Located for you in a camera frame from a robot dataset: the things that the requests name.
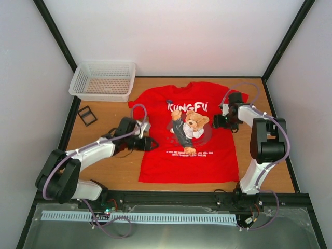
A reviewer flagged white plastic basket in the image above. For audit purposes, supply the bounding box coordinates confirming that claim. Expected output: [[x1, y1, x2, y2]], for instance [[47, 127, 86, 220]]
[[68, 61, 136, 102]]

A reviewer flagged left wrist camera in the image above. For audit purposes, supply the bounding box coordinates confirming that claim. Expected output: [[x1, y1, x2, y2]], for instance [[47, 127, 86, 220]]
[[135, 120, 151, 139]]

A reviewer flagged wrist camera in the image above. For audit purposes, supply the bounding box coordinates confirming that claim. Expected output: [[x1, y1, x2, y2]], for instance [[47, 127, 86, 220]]
[[219, 103, 229, 116], [135, 120, 151, 139]]

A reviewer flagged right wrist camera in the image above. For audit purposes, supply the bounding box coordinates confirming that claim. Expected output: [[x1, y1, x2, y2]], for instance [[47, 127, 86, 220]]
[[219, 103, 229, 116]]

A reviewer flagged red kungfu bear t-shirt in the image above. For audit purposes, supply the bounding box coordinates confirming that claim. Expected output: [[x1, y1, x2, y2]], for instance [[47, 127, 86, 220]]
[[128, 82, 239, 184]]

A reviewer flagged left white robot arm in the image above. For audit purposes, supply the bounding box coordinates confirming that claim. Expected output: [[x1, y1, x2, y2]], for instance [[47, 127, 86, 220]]
[[35, 117, 159, 209]]

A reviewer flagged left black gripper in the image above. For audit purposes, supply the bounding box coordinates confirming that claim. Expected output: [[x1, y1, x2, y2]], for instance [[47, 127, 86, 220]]
[[126, 135, 159, 151]]

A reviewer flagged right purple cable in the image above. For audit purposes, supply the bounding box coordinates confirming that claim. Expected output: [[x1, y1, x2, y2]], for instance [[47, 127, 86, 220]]
[[222, 82, 289, 231]]

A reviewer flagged black brooch box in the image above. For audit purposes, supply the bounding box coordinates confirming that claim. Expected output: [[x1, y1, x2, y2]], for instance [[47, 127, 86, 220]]
[[77, 105, 98, 127]]

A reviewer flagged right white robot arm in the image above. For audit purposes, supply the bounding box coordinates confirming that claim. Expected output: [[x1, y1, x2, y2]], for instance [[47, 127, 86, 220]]
[[213, 92, 290, 210]]

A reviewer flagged light blue cable duct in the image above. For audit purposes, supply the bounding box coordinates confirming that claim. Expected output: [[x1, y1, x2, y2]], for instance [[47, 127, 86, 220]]
[[40, 211, 237, 226]]

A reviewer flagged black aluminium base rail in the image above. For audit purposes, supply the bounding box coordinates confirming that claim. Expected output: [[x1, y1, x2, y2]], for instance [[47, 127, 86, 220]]
[[36, 189, 312, 211]]

